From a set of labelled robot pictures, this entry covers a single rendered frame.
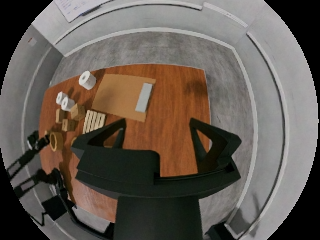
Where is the small wooden pallet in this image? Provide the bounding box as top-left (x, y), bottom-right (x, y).
top-left (82, 110), bottom-right (107, 134)

